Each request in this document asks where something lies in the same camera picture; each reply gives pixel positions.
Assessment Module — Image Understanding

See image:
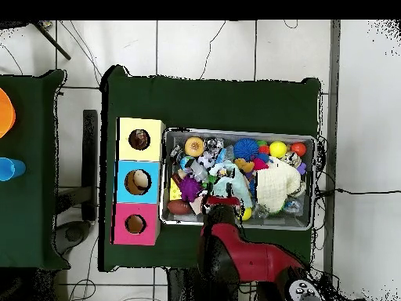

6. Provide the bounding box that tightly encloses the orange plastic object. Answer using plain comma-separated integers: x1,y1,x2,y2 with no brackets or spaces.
0,87,16,139

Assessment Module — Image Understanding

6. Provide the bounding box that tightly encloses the multicoloured knotted cloth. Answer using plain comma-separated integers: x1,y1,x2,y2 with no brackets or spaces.
128,129,150,150

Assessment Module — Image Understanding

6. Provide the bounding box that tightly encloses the black flat panel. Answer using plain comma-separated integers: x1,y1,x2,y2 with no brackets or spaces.
81,109,99,222

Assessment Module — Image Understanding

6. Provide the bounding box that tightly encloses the black rod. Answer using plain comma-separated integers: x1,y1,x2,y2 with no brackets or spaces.
32,20,72,60

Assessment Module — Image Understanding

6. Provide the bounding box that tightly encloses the blue plastic cup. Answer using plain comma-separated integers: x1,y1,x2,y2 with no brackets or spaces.
0,157,27,182

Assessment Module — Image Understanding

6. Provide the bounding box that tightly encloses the brown toy football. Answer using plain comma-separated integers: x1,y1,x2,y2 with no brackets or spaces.
166,199,193,216

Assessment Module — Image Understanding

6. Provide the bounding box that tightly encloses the shallow metal mesh bin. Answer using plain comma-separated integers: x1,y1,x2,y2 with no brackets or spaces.
159,126,317,231

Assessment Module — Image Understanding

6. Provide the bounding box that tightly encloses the purple spiky ball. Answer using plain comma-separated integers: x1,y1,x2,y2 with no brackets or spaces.
178,175,203,203

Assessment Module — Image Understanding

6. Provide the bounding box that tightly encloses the grey round base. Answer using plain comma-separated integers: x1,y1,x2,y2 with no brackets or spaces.
54,220,92,256

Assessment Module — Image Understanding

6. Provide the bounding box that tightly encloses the light blue muslin cloth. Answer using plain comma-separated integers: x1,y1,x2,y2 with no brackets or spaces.
208,160,254,209

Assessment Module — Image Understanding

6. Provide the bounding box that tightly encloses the yellow smooth ball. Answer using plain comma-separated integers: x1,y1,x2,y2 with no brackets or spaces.
269,140,288,159

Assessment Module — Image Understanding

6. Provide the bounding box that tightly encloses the cream muslin cloth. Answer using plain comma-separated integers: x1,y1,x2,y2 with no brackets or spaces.
251,156,302,214

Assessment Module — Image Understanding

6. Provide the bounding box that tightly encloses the toy burger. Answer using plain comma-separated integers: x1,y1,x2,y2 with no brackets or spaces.
183,136,205,158

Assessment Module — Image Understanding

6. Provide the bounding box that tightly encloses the large blue spiky ball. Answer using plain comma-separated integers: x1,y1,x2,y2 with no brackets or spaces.
232,137,260,161

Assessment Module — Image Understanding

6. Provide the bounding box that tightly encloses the yellow cheese toy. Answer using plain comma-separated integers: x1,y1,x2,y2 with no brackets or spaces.
169,178,182,201

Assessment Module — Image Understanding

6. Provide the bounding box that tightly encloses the wooden box with three holes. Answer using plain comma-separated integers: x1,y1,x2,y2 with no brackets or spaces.
110,117,166,246

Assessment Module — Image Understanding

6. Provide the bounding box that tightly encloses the dark green table cloth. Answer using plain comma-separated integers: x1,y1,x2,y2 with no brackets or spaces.
98,64,322,278
0,69,70,271

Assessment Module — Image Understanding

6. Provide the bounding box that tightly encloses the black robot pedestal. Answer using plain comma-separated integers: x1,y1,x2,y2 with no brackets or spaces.
165,267,242,301

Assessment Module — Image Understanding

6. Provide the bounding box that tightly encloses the black floor cable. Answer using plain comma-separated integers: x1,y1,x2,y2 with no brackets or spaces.
334,187,401,195

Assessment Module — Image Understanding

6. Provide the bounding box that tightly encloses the blue globe ball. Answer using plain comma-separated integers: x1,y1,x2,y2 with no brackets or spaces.
179,155,196,170

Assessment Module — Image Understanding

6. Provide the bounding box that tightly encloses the orange smooth ball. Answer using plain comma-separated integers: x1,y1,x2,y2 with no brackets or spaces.
290,141,307,158

